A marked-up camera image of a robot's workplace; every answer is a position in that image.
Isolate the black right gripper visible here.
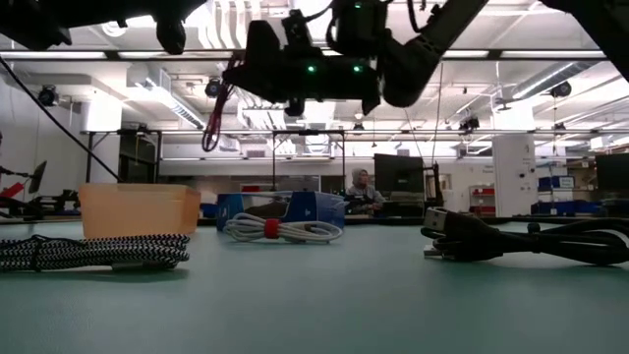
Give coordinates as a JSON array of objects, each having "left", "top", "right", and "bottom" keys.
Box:
[{"left": 221, "top": 19, "right": 383, "bottom": 117}]

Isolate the red white braided cable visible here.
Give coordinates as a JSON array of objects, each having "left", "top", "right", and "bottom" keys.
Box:
[{"left": 200, "top": 51, "right": 246, "bottom": 153}]

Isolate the white cable with red strap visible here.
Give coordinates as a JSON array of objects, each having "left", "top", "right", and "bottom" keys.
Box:
[{"left": 223, "top": 211, "right": 344, "bottom": 245}]

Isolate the black white braided cable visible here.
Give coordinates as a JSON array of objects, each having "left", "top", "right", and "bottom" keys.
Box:
[{"left": 0, "top": 233, "right": 192, "bottom": 273}]

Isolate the black USB cable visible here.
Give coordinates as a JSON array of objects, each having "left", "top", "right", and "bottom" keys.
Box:
[{"left": 420, "top": 206, "right": 629, "bottom": 267}]

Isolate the black ceiling spotlight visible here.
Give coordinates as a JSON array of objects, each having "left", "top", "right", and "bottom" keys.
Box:
[
  {"left": 37, "top": 85, "right": 59, "bottom": 107},
  {"left": 204, "top": 77, "right": 225, "bottom": 99},
  {"left": 549, "top": 80, "right": 573, "bottom": 99}
]

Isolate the person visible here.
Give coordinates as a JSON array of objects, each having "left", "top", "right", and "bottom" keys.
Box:
[{"left": 345, "top": 167, "right": 387, "bottom": 215}]

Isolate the black computer monitor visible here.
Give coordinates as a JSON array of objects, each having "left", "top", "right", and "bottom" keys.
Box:
[
  {"left": 595, "top": 152, "right": 629, "bottom": 194},
  {"left": 373, "top": 152, "right": 426, "bottom": 195}
]

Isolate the translucent orange plastic bin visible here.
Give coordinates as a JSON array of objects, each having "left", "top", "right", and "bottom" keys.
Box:
[{"left": 78, "top": 183, "right": 202, "bottom": 241}]

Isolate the red black robot device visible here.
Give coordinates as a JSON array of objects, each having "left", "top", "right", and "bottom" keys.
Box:
[{"left": 0, "top": 159, "right": 81, "bottom": 220}]

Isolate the shelf with red bins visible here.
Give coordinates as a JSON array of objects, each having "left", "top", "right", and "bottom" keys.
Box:
[{"left": 468, "top": 185, "right": 496, "bottom": 217}]

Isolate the white building pillar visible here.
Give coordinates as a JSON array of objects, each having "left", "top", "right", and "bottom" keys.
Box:
[{"left": 491, "top": 134, "right": 538, "bottom": 218}]

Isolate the blue storage bins row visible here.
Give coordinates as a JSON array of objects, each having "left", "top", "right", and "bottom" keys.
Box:
[{"left": 530, "top": 175, "right": 604, "bottom": 217}]

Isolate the black overhead frame bar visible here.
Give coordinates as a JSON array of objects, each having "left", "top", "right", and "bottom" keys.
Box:
[{"left": 0, "top": 48, "right": 629, "bottom": 62}]

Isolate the black metal workstation frame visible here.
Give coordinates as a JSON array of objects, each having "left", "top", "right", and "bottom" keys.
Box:
[{"left": 271, "top": 129, "right": 347, "bottom": 196}]

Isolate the thin black hanging cable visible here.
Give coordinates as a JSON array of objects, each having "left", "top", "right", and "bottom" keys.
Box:
[{"left": 0, "top": 55, "right": 123, "bottom": 183}]

